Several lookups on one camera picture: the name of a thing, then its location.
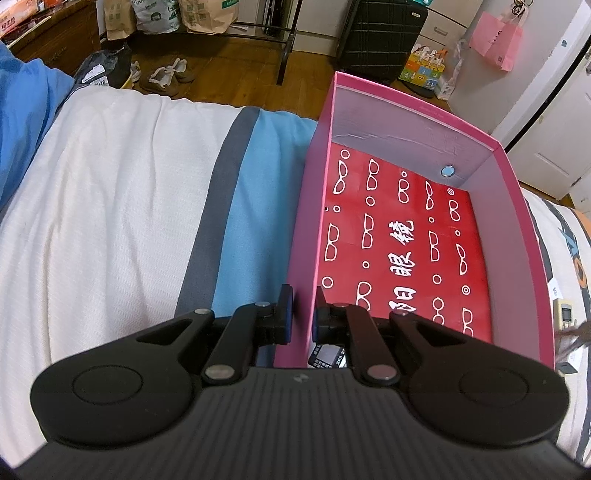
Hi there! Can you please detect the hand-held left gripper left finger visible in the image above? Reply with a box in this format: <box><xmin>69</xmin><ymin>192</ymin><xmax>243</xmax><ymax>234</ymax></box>
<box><xmin>134</xmin><ymin>284</ymin><xmax>295</xmax><ymax>387</ymax></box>

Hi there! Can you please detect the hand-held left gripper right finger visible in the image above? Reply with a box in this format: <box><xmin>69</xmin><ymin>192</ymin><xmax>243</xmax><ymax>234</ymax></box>
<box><xmin>311</xmin><ymin>286</ymin><xmax>466</xmax><ymax>387</ymax></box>

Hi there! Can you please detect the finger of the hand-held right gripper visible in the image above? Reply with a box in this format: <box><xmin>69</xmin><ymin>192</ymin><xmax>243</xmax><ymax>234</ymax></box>
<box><xmin>555</xmin><ymin>320</ymin><xmax>591</xmax><ymax>366</ymax></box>

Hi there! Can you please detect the beige remote control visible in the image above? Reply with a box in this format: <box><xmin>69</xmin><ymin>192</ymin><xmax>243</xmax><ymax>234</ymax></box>
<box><xmin>307</xmin><ymin>344</ymin><xmax>348</xmax><ymax>369</ymax></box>

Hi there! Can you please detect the pink cardboard box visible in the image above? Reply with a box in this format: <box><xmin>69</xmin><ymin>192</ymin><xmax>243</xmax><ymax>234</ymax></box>
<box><xmin>272</xmin><ymin>71</ymin><xmax>557</xmax><ymax>372</ymax></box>

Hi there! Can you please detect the small beige display device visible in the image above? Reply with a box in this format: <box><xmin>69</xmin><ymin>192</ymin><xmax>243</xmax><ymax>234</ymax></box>
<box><xmin>551</xmin><ymin>298</ymin><xmax>576</xmax><ymax>331</ymax></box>

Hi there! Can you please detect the red bag with glasses print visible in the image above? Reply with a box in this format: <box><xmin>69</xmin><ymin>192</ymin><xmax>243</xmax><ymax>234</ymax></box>
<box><xmin>318</xmin><ymin>138</ymin><xmax>502</xmax><ymax>346</ymax></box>

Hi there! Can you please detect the striped white blue bed sheet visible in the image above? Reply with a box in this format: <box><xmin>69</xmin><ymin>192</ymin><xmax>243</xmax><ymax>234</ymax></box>
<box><xmin>0</xmin><ymin>85</ymin><xmax>591</xmax><ymax>462</ymax></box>

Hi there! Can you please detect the white door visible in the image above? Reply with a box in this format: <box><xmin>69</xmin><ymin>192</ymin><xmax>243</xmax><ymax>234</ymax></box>
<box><xmin>489</xmin><ymin>0</ymin><xmax>591</xmax><ymax>200</ymax></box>

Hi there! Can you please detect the black metal rack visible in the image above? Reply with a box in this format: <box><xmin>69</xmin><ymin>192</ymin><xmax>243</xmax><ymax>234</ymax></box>
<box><xmin>99</xmin><ymin>0</ymin><xmax>297</xmax><ymax>86</ymax></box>

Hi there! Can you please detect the colourful cartoon box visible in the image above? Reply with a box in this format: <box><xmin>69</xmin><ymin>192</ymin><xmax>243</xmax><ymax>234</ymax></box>
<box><xmin>398</xmin><ymin>44</ymin><xmax>450</xmax><ymax>97</ymax></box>

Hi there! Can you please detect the black suitcase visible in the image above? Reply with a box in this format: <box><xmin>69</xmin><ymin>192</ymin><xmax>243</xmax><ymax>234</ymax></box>
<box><xmin>336</xmin><ymin>0</ymin><xmax>431</xmax><ymax>85</ymax></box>

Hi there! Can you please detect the pink paper bag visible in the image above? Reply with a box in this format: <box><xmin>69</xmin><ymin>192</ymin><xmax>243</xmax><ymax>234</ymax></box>
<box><xmin>468</xmin><ymin>11</ymin><xmax>525</xmax><ymax>73</ymax></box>

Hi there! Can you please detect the black plastic bag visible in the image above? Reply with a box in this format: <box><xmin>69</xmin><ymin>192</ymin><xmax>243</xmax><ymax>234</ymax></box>
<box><xmin>74</xmin><ymin>44</ymin><xmax>134</xmax><ymax>89</ymax></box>

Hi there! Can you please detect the white green plastic bag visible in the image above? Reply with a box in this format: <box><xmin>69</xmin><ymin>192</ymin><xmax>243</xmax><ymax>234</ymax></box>
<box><xmin>131</xmin><ymin>0</ymin><xmax>182</xmax><ymax>34</ymax></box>

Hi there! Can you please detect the blue cloth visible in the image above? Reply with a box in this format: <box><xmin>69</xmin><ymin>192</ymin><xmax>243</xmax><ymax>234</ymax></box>
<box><xmin>0</xmin><ymin>41</ymin><xmax>75</xmax><ymax>209</ymax></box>

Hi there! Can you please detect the wooden cabinet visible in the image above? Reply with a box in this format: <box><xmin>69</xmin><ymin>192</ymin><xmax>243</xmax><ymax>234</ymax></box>
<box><xmin>8</xmin><ymin>0</ymin><xmax>101</xmax><ymax>75</ymax></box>

